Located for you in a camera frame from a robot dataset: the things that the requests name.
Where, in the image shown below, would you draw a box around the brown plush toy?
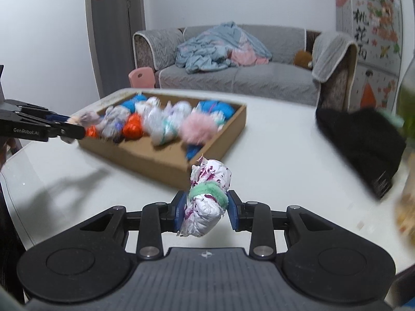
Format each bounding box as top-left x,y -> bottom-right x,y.
293,50 -> 314,69

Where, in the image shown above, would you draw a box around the grey knitted armrest cover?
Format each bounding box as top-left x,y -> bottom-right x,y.
133,29 -> 185,72
312,31 -> 357,82

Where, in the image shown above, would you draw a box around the blue sock roll pink band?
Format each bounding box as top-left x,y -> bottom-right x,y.
196,100 -> 236,125

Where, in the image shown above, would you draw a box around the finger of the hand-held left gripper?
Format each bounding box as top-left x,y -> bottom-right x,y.
5,100 -> 71,123
47,121 -> 86,142

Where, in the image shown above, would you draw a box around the green glass container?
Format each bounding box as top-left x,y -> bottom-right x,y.
397,68 -> 415,143

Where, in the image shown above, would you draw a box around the pale fuzzy bundle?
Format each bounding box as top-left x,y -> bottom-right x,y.
66,110 -> 100,145

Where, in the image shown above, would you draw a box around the white plastic bundle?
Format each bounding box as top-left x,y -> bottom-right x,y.
165,101 -> 192,121

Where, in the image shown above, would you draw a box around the pink fuzzy pompom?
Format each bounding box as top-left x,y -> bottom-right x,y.
180,113 -> 218,145

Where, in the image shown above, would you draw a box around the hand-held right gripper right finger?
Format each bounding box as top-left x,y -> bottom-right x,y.
227,190 -> 338,260

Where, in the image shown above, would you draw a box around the white cabinet floral stickers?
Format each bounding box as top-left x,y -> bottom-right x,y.
335,0 -> 404,114

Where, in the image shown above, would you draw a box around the blue grey sock roll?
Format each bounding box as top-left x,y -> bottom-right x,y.
186,144 -> 203,161

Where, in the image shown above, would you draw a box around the blue white sock roll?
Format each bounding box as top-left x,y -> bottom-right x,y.
121,95 -> 161,115

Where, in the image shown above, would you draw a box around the pink plastic child chair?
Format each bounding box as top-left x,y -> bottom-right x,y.
129,67 -> 155,89

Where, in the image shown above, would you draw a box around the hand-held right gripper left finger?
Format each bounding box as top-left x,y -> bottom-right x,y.
78,190 -> 189,260

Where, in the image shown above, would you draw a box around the white bundle green fuzzy band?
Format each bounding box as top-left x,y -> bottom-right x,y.
177,157 -> 233,238

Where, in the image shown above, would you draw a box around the yellow blurry object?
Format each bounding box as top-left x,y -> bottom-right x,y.
394,168 -> 415,234

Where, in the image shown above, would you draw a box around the grey door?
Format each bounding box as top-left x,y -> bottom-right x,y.
85,0 -> 145,99

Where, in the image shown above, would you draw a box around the clear plastic bag bundle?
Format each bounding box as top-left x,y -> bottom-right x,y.
143,105 -> 177,146

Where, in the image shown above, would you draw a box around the black knitted cloth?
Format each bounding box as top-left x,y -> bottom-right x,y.
316,107 -> 407,200

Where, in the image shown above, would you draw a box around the grey cloth bundle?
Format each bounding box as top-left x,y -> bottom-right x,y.
102,105 -> 129,140

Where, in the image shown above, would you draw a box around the shallow cardboard box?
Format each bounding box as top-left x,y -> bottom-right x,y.
78,91 -> 247,189

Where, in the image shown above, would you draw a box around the grey sofa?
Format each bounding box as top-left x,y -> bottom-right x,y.
133,24 -> 357,111

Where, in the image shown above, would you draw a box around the light blue pink blanket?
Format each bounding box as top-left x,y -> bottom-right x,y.
176,22 -> 272,73

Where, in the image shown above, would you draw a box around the dark clothing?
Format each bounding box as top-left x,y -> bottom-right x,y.
0,197 -> 27,302

